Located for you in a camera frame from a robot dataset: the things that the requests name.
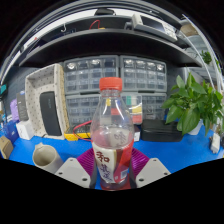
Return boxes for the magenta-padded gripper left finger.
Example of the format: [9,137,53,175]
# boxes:
[54,147,100,190]

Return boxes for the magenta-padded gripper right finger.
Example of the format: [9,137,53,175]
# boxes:
[128,148,172,190]

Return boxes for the clear red-capped drink bottle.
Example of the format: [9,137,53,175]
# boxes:
[89,76,135,191]

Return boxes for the beige and grey ceramic mug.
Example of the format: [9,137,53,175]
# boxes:
[32,142,65,174]

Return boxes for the yellow multimeter with leads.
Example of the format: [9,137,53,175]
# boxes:
[63,119,94,142]

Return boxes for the small white-labelled dark box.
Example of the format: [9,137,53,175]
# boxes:
[133,124,142,143]

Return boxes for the flat black box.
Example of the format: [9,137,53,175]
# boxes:
[140,118,184,143]

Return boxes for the black rounded case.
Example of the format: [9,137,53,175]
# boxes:
[39,90,63,137]

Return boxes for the grey small-parts drawer cabinet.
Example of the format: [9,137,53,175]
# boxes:
[141,91,168,121]
[65,94,101,126]
[63,54,120,96]
[119,54,168,93]

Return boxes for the clear compartment box, coloured parts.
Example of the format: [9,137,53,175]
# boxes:
[99,94,144,126]

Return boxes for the white power adapter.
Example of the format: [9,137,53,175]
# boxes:
[209,132,222,154]

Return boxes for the green potted plant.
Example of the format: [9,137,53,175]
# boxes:
[161,72,224,136]

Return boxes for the brown cardboard box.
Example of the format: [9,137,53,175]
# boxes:
[0,134,14,160]

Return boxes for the dark grey upright box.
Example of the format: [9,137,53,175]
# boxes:
[16,90,30,122]

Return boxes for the white perforated tray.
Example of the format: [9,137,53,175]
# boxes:
[24,63,71,140]

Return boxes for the dark overhead shelf unit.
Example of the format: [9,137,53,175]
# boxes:
[0,6,204,69]

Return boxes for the teal wall-mounted box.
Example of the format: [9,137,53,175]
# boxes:
[0,83,8,96]

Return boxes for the white wire rack shelf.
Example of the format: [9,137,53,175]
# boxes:
[181,13,224,94]

